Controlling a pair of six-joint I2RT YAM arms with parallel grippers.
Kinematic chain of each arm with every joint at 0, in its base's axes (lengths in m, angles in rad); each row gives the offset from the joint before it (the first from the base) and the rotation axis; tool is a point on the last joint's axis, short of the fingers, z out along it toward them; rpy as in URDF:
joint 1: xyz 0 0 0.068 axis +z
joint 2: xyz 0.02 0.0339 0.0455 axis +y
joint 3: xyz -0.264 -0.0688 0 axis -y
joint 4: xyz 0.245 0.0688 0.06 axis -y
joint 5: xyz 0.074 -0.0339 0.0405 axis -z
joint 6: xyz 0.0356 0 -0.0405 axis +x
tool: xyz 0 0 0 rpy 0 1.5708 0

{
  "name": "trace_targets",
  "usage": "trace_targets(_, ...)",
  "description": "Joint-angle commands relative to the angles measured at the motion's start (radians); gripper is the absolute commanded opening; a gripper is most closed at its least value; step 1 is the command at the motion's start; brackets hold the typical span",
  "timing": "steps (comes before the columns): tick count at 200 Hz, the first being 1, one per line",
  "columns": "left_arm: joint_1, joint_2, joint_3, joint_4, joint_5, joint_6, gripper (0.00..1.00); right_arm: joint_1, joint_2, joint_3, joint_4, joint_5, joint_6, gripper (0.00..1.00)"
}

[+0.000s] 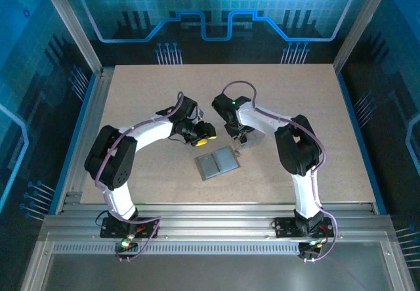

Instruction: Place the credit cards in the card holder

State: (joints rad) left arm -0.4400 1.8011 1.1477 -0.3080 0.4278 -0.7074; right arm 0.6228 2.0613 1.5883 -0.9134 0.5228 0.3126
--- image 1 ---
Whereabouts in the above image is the grey metal panel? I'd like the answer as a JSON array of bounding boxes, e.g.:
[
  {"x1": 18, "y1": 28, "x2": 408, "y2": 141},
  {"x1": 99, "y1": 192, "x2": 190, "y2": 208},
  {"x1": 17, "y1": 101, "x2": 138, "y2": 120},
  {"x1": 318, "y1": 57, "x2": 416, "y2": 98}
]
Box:
[{"x1": 19, "y1": 231, "x2": 416, "y2": 291}]

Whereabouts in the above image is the clear plastic card box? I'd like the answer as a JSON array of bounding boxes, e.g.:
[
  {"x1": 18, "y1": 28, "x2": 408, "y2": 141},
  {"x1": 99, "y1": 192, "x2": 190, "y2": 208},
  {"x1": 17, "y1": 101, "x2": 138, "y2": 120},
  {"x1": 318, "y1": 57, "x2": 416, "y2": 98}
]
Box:
[{"x1": 241, "y1": 129, "x2": 267, "y2": 150}]

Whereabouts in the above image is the narrow aluminium table rail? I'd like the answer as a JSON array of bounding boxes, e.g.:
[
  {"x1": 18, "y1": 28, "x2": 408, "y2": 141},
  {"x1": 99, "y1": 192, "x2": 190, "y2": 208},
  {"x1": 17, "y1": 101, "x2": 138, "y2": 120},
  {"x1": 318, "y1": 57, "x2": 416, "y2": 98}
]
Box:
[{"x1": 54, "y1": 68, "x2": 116, "y2": 215}]

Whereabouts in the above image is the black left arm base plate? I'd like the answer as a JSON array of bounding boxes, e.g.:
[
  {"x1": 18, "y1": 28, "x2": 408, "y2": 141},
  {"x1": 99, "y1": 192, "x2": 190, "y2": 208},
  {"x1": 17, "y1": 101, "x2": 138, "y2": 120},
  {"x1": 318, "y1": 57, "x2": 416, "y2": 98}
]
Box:
[{"x1": 100, "y1": 217, "x2": 161, "y2": 239}]

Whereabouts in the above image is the aluminium frame post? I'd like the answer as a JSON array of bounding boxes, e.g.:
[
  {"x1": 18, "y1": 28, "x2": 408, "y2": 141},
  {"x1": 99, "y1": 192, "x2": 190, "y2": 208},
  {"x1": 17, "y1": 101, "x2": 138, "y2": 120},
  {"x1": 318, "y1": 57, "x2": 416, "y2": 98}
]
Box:
[
  {"x1": 35, "y1": 0, "x2": 104, "y2": 75},
  {"x1": 333, "y1": 0, "x2": 396, "y2": 74}
]

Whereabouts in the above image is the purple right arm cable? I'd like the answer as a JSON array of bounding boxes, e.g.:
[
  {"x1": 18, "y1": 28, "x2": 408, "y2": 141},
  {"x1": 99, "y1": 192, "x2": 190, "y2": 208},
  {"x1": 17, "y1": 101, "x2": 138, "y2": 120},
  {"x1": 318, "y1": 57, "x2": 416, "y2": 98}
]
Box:
[{"x1": 221, "y1": 80, "x2": 338, "y2": 265}]

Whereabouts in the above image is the small LED circuit board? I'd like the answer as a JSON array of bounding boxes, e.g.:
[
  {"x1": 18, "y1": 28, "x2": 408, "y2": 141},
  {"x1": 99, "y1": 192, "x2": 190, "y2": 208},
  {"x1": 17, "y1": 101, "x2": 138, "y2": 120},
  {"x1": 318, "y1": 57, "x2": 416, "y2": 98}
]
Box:
[
  {"x1": 298, "y1": 240, "x2": 324, "y2": 261},
  {"x1": 114, "y1": 235, "x2": 138, "y2": 253}
]

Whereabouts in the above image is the wide aluminium frame beam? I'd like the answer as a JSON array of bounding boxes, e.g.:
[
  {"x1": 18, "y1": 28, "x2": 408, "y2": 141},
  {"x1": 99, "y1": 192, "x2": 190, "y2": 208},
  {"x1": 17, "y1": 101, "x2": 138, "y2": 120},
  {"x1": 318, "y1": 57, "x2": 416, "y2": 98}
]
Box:
[{"x1": 42, "y1": 202, "x2": 394, "y2": 239}]

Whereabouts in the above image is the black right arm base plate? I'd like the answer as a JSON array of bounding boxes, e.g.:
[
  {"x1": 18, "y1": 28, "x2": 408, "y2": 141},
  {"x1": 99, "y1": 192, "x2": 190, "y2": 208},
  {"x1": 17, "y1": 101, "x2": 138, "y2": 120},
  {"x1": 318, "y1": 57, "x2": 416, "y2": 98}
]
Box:
[{"x1": 273, "y1": 217, "x2": 335, "y2": 239}]

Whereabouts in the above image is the slotted grey cable duct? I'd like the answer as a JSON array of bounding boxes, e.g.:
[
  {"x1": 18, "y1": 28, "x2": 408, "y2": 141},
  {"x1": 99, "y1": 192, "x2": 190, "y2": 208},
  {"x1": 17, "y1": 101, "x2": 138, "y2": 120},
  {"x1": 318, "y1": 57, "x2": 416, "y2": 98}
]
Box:
[{"x1": 52, "y1": 243, "x2": 301, "y2": 256}]

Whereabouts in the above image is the blue table edge strip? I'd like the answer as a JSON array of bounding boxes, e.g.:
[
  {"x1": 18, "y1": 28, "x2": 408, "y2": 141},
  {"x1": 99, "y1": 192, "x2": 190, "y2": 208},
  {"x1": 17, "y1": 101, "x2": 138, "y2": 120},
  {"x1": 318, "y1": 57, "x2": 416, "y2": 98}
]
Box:
[{"x1": 337, "y1": 70, "x2": 388, "y2": 215}]

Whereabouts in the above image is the grey card holder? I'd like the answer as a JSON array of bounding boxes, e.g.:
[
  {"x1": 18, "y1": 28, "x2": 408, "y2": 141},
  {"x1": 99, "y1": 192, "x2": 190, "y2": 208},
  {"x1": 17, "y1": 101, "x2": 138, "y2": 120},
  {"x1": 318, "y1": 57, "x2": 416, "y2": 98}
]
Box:
[{"x1": 194, "y1": 145, "x2": 242, "y2": 182}]

